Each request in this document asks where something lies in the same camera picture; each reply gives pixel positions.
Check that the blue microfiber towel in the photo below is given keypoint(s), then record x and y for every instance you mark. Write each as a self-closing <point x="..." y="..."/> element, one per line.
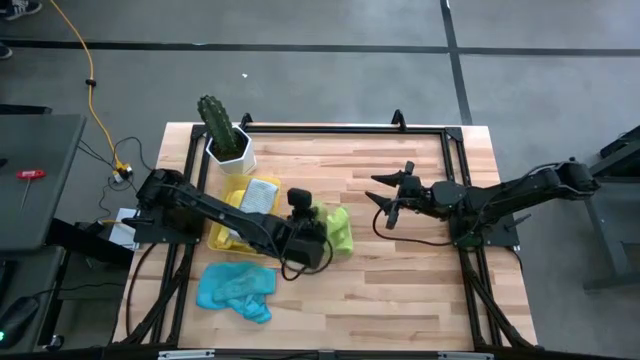
<point x="235" y="287"/>

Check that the green microfiber towel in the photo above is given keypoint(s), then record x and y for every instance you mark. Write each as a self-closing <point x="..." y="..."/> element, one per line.
<point x="340" y="230"/>

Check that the person's shoe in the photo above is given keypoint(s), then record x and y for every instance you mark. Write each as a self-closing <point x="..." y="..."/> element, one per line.
<point x="22" y="7"/>
<point x="4" y="51"/>

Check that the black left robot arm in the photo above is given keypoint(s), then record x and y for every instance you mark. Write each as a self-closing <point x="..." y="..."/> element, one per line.
<point x="215" y="207"/>

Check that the black computer mouse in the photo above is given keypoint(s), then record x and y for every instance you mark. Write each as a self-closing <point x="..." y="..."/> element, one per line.
<point x="17" y="320"/>

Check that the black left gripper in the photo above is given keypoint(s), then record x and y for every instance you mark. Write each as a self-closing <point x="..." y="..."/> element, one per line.
<point x="305" y="250"/>

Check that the grey desk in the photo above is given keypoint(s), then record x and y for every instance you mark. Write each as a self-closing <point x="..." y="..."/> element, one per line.
<point x="45" y="220"/>

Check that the black aluminium table frame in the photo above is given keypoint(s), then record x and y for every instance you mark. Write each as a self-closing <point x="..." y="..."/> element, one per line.
<point x="350" y="129"/>

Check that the translucent yellow plastic tray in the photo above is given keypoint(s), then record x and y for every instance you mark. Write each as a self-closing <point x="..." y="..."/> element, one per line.
<point x="229" y="182"/>

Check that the silver frame bracket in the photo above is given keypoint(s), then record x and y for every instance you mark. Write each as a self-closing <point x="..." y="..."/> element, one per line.
<point x="465" y="356"/>
<point x="185" y="354"/>

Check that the grey metal stand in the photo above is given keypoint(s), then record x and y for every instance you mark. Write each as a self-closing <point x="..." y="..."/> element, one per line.
<point x="615" y="215"/>

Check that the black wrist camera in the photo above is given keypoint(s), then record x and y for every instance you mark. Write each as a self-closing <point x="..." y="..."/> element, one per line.
<point x="414" y="192"/>
<point x="300" y="200"/>

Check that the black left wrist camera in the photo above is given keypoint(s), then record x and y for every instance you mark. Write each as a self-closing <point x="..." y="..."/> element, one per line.
<point x="300" y="200"/>

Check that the dark desk surface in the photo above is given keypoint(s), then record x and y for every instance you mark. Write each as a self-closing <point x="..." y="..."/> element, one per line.
<point x="30" y="270"/>

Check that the yellow microfiber towel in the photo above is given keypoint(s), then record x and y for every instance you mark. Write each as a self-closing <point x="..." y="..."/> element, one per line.
<point x="235" y="197"/>

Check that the yellow power plug block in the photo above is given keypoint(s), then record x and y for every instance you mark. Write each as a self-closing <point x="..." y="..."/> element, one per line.
<point x="122" y="172"/>

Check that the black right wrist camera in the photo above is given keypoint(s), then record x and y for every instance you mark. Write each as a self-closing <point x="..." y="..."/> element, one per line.
<point x="414" y="192"/>

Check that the grey microfiber towel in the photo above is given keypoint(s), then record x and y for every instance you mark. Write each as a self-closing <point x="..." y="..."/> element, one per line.
<point x="257" y="196"/>

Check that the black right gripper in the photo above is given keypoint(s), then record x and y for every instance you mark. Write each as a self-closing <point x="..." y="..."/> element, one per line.
<point x="395" y="217"/>

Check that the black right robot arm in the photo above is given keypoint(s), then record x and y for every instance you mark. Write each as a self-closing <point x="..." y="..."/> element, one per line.
<point x="520" y="192"/>

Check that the white paper sheet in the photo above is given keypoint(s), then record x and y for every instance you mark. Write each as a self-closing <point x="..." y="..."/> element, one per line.
<point x="120" y="232"/>

